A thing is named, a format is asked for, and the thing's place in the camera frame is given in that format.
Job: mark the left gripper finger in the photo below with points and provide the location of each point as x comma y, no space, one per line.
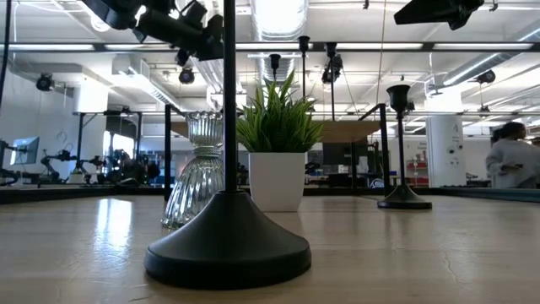
211,50
211,29

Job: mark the black metal rig frame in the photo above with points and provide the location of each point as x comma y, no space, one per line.
63,195

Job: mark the white round column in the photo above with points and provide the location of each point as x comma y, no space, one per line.
445,148

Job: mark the green artificial plant white pot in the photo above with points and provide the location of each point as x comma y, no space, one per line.
276,181

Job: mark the background computer monitor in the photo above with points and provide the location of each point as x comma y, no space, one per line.
25,150

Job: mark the person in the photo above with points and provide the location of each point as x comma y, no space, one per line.
510,164

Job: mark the silver ventilation duct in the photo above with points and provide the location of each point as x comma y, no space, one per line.
278,21

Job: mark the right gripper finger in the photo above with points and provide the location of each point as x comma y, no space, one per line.
426,18
426,7

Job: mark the background robot arms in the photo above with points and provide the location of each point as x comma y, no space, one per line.
63,157

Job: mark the black metal candlestick holder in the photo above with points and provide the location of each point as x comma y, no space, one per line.
228,245
330,48
303,43
274,61
404,200

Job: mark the ribbed clear glass candle holder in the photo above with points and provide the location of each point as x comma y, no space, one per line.
194,186

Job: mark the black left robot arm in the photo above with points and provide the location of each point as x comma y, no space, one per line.
114,12

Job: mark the wooden shelf riser black frame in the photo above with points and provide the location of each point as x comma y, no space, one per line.
346,131

